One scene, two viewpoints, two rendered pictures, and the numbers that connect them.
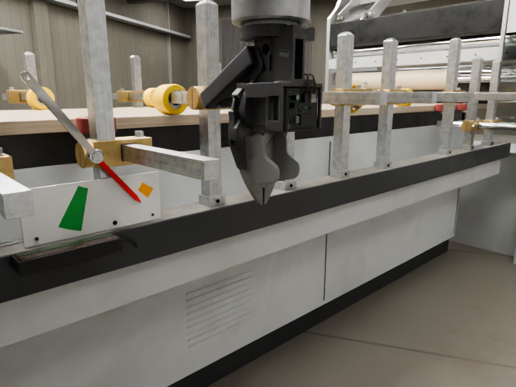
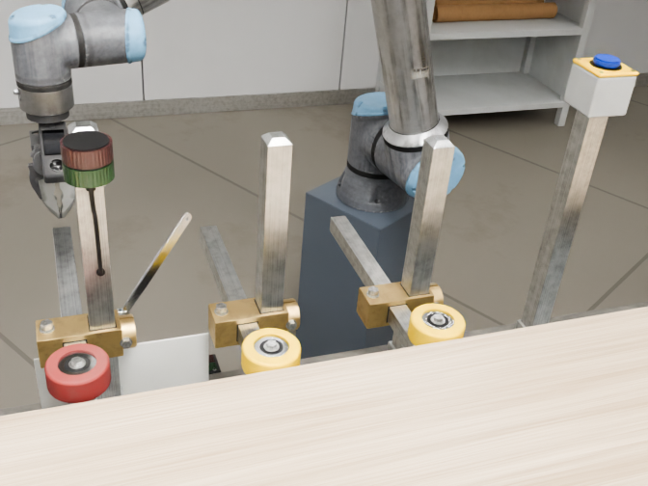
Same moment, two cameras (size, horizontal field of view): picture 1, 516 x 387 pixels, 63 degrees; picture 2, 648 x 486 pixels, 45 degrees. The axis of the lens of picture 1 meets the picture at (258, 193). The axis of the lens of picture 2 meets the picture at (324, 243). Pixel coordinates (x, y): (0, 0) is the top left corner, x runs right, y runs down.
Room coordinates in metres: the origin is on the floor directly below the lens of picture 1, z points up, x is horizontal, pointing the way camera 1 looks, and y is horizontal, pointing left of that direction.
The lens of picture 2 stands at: (1.51, 0.90, 1.60)
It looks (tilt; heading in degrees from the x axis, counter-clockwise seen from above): 32 degrees down; 201
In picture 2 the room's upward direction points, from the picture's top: 5 degrees clockwise
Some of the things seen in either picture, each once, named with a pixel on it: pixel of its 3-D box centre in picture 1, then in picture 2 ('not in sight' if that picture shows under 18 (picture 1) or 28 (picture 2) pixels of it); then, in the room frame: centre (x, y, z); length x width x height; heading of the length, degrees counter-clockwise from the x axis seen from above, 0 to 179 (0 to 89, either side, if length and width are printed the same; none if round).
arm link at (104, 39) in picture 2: not in sight; (107, 36); (0.42, 0.05, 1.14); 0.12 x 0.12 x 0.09; 53
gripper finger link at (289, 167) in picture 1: (280, 169); (48, 192); (0.52, -0.03, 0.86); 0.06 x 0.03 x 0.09; 44
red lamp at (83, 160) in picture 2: not in sight; (87, 149); (0.83, 0.33, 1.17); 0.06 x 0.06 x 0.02
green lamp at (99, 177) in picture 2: not in sight; (89, 168); (0.83, 0.33, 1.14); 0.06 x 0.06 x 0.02
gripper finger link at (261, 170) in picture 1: (262, 172); (66, 190); (0.50, -0.01, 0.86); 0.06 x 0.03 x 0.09; 44
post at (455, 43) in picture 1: (450, 97); not in sight; (1.81, -0.81, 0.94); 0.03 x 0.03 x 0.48; 43
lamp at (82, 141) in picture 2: not in sight; (93, 217); (0.83, 0.32, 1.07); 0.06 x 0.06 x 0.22; 43
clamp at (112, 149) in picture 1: (114, 151); (87, 338); (0.81, 0.28, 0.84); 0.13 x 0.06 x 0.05; 133
